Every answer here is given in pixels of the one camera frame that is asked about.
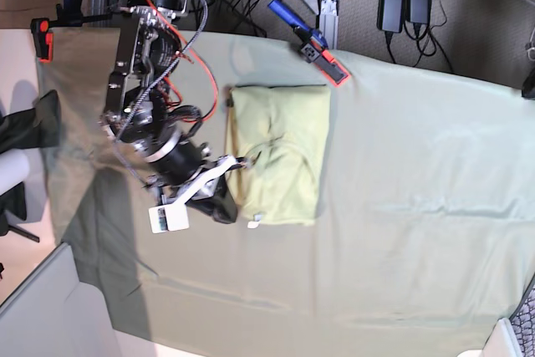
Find grey-green table cloth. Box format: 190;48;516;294
38;28;534;356

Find blue orange clamp left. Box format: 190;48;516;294
30;0;112;63

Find aluminium frame post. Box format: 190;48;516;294
302;0;340;49

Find white bin bottom left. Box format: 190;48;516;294
1;244;121;356

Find black power adapter right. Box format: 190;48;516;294
377;0;404;33

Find white cylinder post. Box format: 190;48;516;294
0;149;30;195

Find black tripod leg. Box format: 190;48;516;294
0;183;41;244

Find light yellow-green T-shirt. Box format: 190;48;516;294
225;85;331;226

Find blue orange clamp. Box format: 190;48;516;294
268;0;349;87
30;0;112;63

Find robot arm image right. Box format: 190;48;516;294
521;69;535;99

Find dark green cloth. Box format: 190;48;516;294
1;90;61;153

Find blue orange clamp centre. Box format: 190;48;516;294
268;0;349;87

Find patterned mat corner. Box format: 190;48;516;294
510;280;534;357

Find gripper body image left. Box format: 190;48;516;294
156;151;234;207

